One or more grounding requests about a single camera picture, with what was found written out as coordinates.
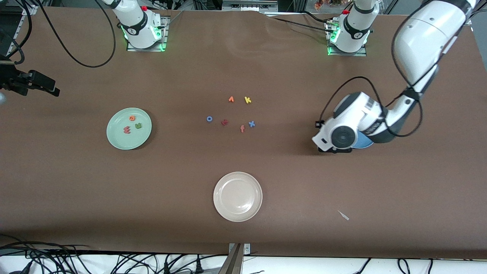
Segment blue plate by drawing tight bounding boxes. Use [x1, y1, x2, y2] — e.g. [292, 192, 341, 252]
[351, 134, 376, 149]

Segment brown table cover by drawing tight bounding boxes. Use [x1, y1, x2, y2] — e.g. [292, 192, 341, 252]
[0, 6, 487, 260]

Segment green plate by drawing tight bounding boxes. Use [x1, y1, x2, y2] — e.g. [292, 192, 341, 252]
[106, 107, 153, 150]

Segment beige plate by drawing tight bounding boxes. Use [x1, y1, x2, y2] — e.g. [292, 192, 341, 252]
[213, 172, 263, 223]

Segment orange flowers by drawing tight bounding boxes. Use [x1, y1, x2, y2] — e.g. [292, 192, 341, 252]
[314, 0, 343, 10]

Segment grey power strip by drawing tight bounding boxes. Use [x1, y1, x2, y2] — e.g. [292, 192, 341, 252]
[222, 0, 279, 13]

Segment aluminium frame rail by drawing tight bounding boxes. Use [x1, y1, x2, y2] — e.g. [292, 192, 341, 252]
[462, 0, 487, 26]
[11, 6, 38, 48]

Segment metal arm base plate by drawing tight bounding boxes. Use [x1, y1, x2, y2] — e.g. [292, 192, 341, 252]
[326, 18, 368, 57]
[126, 16, 169, 52]

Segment black base cable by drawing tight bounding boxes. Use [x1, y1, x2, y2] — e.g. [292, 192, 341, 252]
[272, 17, 332, 32]
[301, 11, 331, 25]

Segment grey base cable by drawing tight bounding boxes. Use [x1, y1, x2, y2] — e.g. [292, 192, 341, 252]
[166, 10, 185, 28]

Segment metal camera post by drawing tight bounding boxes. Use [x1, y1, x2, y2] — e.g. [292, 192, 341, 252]
[219, 243, 251, 274]

